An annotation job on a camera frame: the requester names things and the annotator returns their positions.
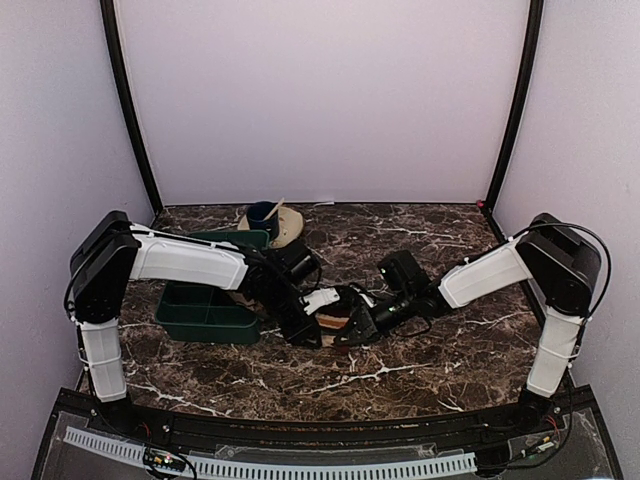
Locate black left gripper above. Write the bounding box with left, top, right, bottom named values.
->
left=257, top=280, right=323, bottom=349

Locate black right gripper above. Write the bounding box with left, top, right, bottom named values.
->
left=335, top=287, right=416, bottom=345

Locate striped cream red sock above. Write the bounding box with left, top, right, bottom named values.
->
left=315, top=311, right=352, bottom=348

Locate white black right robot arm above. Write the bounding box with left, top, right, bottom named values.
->
left=335, top=213, right=611, bottom=434

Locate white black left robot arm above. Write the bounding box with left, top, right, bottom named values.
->
left=63, top=210, right=321, bottom=436

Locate tan brown sock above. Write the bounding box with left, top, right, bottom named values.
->
left=226, top=291, right=261, bottom=312

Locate cream ceramic saucer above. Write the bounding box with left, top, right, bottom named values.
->
left=237, top=205, right=304, bottom=249

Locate green plastic divided tray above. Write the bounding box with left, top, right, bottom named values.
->
left=152, top=232, right=266, bottom=344

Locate blue enamel mug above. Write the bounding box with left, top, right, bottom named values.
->
left=246, top=201, right=279, bottom=239

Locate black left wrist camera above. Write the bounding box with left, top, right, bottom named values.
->
left=278, top=240, right=320, bottom=285

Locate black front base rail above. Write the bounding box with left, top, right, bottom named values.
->
left=38, top=386, right=611, bottom=456

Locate white slotted cable duct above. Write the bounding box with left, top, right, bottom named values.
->
left=62, top=427, right=478, bottom=479

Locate black left corner post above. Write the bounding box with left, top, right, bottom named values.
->
left=99, top=0, right=164, bottom=214

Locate black corner post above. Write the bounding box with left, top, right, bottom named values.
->
left=482, top=0, right=545, bottom=217
left=99, top=0, right=164, bottom=214

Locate black right corner post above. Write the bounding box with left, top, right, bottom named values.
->
left=482, top=0, right=545, bottom=217

